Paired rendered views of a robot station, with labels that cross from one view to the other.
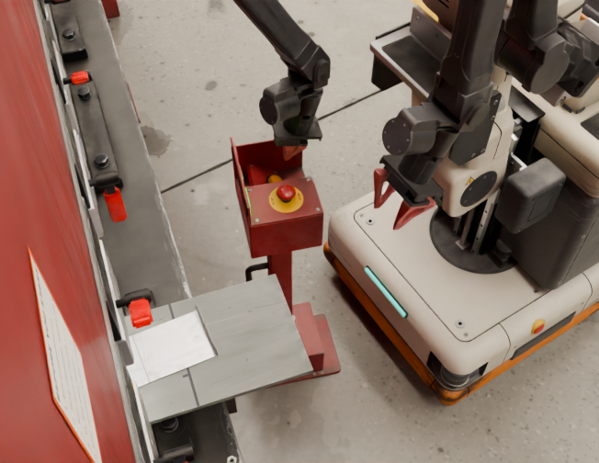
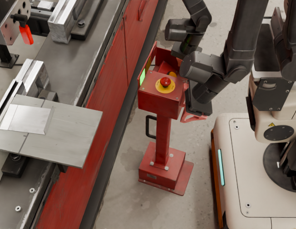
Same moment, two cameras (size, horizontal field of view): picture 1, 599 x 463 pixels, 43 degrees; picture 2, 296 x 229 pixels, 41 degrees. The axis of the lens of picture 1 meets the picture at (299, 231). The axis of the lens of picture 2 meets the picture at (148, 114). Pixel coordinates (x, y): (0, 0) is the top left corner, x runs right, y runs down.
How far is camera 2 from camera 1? 0.48 m
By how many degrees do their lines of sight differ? 19
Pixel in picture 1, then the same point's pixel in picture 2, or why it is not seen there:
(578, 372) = not seen: outside the picture
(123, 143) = (101, 20)
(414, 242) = (253, 150)
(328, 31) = not seen: hidden behind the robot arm
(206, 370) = (35, 138)
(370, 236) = (231, 135)
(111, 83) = not seen: outside the picture
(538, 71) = (287, 64)
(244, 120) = (218, 49)
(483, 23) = (245, 15)
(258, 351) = (64, 143)
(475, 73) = (239, 46)
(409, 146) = (187, 73)
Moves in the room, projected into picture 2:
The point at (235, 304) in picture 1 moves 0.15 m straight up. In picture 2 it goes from (72, 116) to (63, 82)
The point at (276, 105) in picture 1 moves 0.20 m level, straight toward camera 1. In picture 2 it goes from (170, 30) to (138, 70)
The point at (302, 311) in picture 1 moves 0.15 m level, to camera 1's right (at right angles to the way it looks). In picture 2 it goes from (179, 155) to (204, 169)
